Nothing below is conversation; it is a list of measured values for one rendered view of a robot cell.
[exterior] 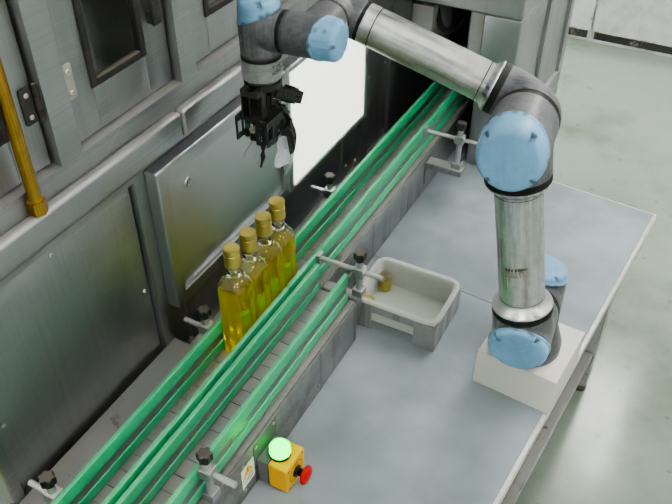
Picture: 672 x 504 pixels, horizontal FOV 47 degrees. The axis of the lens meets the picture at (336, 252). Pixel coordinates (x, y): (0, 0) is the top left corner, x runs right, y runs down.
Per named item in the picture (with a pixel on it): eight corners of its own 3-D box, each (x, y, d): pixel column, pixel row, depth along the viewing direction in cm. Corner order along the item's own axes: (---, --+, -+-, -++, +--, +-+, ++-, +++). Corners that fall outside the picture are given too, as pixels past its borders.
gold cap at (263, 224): (261, 225, 163) (260, 208, 161) (275, 230, 162) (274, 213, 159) (252, 234, 161) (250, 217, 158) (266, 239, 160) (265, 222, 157)
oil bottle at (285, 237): (278, 287, 184) (273, 215, 170) (299, 294, 182) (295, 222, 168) (265, 301, 180) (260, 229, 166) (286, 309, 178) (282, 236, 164)
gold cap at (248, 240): (246, 240, 160) (244, 224, 157) (261, 246, 158) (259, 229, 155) (236, 250, 157) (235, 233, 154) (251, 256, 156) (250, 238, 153)
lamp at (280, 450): (276, 440, 157) (275, 431, 155) (295, 449, 155) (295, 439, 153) (264, 457, 154) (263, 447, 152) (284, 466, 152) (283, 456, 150)
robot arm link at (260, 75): (254, 43, 144) (292, 52, 141) (256, 66, 147) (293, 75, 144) (232, 60, 139) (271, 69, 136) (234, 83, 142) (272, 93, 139)
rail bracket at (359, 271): (321, 275, 186) (320, 234, 178) (385, 298, 180) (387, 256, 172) (315, 283, 184) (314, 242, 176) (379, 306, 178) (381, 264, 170)
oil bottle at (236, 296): (238, 334, 172) (230, 261, 158) (260, 343, 170) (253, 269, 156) (224, 351, 168) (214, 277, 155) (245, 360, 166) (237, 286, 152)
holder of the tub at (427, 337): (361, 274, 207) (361, 252, 202) (458, 308, 197) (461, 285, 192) (331, 314, 195) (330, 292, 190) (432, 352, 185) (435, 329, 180)
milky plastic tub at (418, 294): (379, 279, 205) (381, 253, 199) (459, 306, 197) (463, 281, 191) (349, 320, 193) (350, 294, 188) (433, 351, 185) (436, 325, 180)
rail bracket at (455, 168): (423, 174, 237) (429, 109, 222) (476, 189, 231) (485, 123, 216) (417, 182, 234) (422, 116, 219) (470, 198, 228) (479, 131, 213)
